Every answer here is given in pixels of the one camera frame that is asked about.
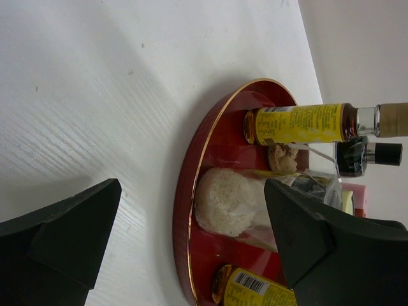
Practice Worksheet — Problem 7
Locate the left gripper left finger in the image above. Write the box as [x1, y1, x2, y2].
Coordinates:
[1, 178, 122, 305]

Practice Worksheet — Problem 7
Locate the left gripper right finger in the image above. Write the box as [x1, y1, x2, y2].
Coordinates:
[264, 179, 407, 305]

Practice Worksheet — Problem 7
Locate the round black cap jar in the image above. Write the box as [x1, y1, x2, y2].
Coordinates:
[267, 136, 403, 178]

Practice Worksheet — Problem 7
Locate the black lid wide jar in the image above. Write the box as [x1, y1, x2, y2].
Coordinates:
[194, 168, 343, 252]

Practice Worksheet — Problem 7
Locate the yellow label bottle cork cap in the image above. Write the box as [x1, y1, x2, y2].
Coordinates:
[243, 103, 407, 146]

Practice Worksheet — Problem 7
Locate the yellow cap white powder jar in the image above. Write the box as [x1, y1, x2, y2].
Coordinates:
[342, 190, 354, 215]

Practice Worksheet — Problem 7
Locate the round red lacquer tray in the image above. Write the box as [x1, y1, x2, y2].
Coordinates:
[172, 78, 296, 305]

